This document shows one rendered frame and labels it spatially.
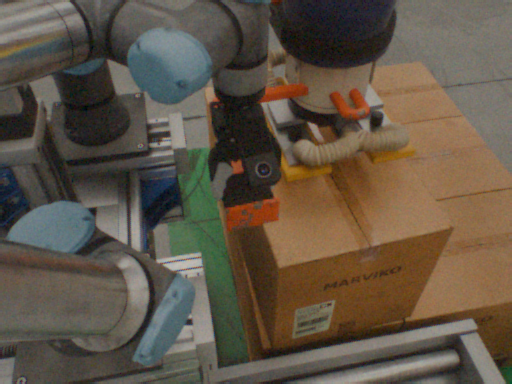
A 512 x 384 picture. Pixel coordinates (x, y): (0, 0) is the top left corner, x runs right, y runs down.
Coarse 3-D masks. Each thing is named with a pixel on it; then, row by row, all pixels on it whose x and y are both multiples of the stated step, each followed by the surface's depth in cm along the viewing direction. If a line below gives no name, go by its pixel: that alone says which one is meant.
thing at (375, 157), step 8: (376, 112) 106; (384, 112) 110; (360, 120) 108; (368, 120) 108; (376, 120) 105; (384, 120) 108; (392, 120) 108; (360, 128) 107; (368, 128) 106; (376, 128) 106; (408, 144) 103; (368, 152) 102; (376, 152) 101; (384, 152) 101; (392, 152) 101; (400, 152) 101; (408, 152) 102; (376, 160) 101; (384, 160) 101
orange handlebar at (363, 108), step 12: (300, 84) 97; (264, 96) 95; (276, 96) 96; (288, 96) 97; (336, 96) 95; (360, 96) 94; (336, 108) 94; (348, 108) 92; (360, 108) 92; (240, 168) 81
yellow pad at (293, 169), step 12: (264, 108) 111; (276, 132) 105; (288, 132) 102; (300, 132) 101; (312, 132) 106; (288, 144) 102; (288, 156) 100; (288, 168) 98; (300, 168) 98; (312, 168) 98; (324, 168) 98; (288, 180) 98
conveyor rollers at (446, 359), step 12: (396, 360) 125; (408, 360) 125; (420, 360) 125; (432, 360) 125; (444, 360) 125; (456, 360) 125; (336, 372) 123; (348, 372) 123; (360, 372) 122; (372, 372) 123; (384, 372) 123; (396, 372) 123; (408, 372) 123; (420, 372) 124; (432, 372) 125
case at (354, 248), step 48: (288, 192) 111; (336, 192) 111; (384, 192) 111; (240, 240) 145; (288, 240) 102; (336, 240) 102; (384, 240) 102; (432, 240) 106; (288, 288) 104; (336, 288) 110; (384, 288) 116; (288, 336) 121
